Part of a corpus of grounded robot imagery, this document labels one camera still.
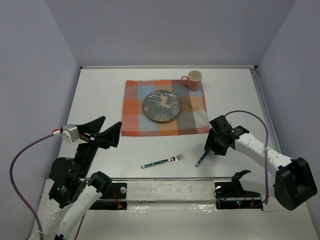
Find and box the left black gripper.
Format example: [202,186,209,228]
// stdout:
[76,114,123,176]

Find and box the spoon with green handle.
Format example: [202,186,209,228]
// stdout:
[195,150,210,168]

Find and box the orange grey checked cloth napkin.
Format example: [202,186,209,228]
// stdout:
[121,79,210,137]

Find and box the fork with green handle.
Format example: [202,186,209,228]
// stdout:
[141,153,184,169]

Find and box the grey plate with deer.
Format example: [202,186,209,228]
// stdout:
[142,90,181,123]

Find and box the pink ceramic mug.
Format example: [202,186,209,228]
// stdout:
[181,70,203,91]

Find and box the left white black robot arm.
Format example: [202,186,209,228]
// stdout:
[30,116,122,240]

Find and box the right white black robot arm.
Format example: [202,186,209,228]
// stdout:
[204,115,318,211]

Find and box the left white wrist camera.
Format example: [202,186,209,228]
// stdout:
[52,124,82,144]

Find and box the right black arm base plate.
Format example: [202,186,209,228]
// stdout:
[213,181,263,210]

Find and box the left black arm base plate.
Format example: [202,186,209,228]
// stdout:
[89,182,128,211]

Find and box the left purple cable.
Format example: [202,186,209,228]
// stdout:
[9,132,85,240]

